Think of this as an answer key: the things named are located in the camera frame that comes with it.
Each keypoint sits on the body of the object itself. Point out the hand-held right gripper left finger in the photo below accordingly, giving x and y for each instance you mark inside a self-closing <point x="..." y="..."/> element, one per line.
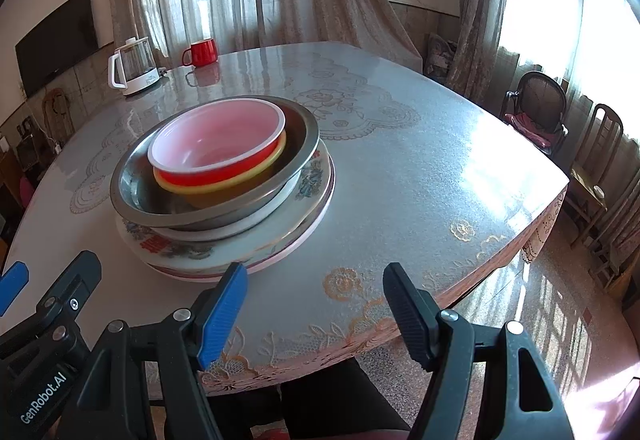
<point x="222" y="315"/>

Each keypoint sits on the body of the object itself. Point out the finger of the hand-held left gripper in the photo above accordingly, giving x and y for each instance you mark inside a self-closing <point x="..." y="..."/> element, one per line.
<point x="80" y="280"/>
<point x="12" y="287"/>

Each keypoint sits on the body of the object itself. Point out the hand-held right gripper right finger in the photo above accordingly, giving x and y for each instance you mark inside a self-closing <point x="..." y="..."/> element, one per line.
<point x="410" y="315"/>

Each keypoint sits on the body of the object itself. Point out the pink-rimmed floral plate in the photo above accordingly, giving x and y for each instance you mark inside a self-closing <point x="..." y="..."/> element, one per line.
<point x="265" y="262"/>

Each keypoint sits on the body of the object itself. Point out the small white floral plate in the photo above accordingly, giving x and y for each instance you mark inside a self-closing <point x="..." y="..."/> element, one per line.
<point x="210" y="234"/>

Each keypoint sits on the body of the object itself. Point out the stainless steel bowl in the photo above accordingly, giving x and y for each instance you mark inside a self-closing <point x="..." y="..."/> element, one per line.
<point x="135" y="190"/>

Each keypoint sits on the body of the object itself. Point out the yellow plastic bowl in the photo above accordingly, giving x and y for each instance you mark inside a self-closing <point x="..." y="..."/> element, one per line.
<point x="220" y="190"/>

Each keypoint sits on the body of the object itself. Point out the white dragon-print plate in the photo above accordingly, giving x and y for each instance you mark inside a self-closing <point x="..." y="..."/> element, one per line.
<point x="310" y="180"/>

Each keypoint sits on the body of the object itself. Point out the red plastic bowl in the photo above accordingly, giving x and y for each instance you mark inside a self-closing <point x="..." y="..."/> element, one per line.
<point x="220" y="140"/>

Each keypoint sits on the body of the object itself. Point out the lace tablecloth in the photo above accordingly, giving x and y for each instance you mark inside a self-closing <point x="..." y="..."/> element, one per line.
<point x="425" y="180"/>

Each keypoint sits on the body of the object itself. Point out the white glass kettle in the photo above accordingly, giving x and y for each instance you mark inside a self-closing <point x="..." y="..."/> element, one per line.
<point x="135" y="80"/>

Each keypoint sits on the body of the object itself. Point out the red seat cushion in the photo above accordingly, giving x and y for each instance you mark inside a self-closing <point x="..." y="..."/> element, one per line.
<point x="535" y="125"/>

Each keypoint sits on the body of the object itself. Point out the red mug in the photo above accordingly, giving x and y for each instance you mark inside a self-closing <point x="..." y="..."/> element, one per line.
<point x="202" y="54"/>

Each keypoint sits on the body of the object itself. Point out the patterned cushion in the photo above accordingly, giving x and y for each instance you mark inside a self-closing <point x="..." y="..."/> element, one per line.
<point x="440" y="57"/>

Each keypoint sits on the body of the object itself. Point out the wooden chair red cushion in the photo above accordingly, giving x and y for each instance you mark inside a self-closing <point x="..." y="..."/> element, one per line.
<point x="540" y="90"/>

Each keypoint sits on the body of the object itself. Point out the black wall television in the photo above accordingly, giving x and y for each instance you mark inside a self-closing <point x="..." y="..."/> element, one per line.
<point x="55" y="45"/>

